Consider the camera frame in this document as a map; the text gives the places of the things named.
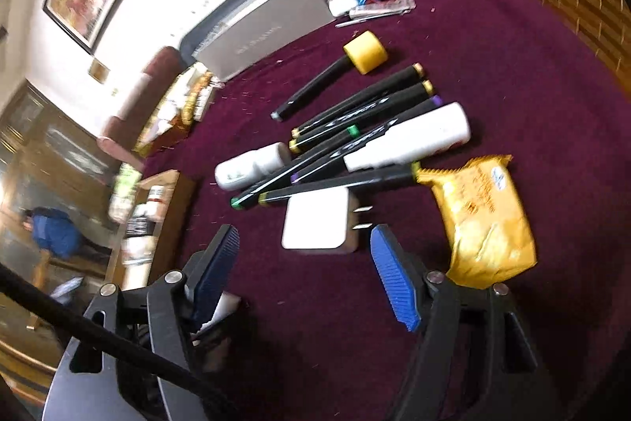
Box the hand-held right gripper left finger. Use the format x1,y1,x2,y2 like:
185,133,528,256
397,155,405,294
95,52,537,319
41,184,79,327
49,225,241,402

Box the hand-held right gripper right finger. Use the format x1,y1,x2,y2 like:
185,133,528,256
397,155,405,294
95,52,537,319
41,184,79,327
371,225,563,421

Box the cardboard box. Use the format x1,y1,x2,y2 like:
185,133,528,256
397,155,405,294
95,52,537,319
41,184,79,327
106,169,195,294

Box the white power adapter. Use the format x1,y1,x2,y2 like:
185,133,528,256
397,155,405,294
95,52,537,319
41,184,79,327
281,189,375,256

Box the small white bottle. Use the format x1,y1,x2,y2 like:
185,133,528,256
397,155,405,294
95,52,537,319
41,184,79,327
214,141,291,191

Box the black marker green caps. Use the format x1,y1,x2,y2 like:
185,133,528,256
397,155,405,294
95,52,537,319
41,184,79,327
231,125,358,210

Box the gold snack packet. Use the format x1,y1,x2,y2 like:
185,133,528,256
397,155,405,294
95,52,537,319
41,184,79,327
413,153,537,290

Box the black marker olive caps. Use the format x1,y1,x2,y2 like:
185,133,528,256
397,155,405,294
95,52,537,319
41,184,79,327
259,162,422,208

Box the black marker tan caps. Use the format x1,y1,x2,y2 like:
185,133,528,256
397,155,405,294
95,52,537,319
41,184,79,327
291,62,425,140

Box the white paper piece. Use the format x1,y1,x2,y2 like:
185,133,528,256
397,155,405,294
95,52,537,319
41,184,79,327
197,293,242,335

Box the green white patterned cloth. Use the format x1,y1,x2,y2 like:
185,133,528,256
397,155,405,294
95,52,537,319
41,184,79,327
109,163,141,225

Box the gold tray box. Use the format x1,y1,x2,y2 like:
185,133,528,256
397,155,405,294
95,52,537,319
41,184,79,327
133,63,220,155

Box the large white bottle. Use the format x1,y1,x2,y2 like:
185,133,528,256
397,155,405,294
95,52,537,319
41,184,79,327
342,102,471,172

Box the black marker purple caps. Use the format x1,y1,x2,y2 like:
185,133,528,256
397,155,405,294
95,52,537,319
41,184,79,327
291,94,443,184

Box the black marker yellow caps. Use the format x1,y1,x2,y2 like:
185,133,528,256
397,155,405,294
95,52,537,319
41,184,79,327
288,80,435,154

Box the wooden chair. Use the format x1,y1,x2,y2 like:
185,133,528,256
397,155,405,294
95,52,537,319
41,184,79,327
27,248,106,333

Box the white chair back cloth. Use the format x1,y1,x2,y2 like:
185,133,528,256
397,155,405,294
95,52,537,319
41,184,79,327
116,73,159,126

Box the maroon armchair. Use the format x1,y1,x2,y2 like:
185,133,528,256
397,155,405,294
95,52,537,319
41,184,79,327
97,46,183,175

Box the wooden glass cabinet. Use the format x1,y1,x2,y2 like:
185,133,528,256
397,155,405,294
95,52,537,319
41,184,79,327
0,83,124,254

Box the yellow head black mallet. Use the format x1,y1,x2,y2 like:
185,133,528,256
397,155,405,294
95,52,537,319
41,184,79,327
271,31,388,122

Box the grey shoe box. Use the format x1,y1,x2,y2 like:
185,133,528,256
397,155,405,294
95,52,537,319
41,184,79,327
192,0,332,82

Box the clear printed packet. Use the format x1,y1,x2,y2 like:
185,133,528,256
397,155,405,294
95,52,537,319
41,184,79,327
349,0,416,20

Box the black cable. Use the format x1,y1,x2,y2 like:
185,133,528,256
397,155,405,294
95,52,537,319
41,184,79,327
0,262,237,421

